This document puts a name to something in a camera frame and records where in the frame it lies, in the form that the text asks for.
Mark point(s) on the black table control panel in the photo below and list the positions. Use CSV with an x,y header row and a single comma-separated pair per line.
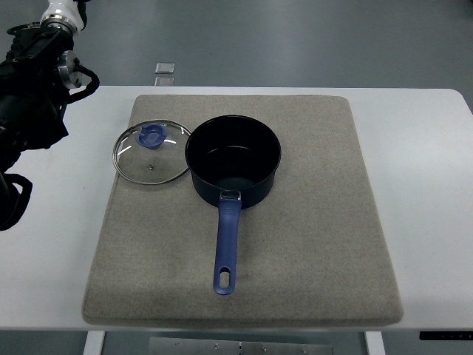
x,y
446,335

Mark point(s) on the lower metal floor plate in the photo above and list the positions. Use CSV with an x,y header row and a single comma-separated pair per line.
x,y
161,81

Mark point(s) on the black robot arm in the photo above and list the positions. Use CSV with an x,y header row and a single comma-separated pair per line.
x,y
40,77

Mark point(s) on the glass lid blue knob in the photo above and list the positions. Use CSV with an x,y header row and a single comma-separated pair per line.
x,y
151,152

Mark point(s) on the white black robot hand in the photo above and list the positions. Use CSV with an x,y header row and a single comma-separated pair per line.
x,y
69,14

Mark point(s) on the white table leg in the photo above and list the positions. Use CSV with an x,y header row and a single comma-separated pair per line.
x,y
374,342
94,343

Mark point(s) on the upper metal floor plate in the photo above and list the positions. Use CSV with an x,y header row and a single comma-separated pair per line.
x,y
164,68

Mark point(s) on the metal floor plate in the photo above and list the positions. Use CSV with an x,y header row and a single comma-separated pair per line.
x,y
164,68
161,81

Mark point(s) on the dark pot blue handle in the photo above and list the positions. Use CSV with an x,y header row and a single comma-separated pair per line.
x,y
233,161

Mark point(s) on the metal table crossbar plate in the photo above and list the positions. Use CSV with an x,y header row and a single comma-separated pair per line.
x,y
164,345

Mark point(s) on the white right table leg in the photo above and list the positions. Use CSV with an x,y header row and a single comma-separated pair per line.
x,y
374,342

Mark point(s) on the white left table leg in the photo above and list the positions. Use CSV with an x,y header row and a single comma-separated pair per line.
x,y
94,343

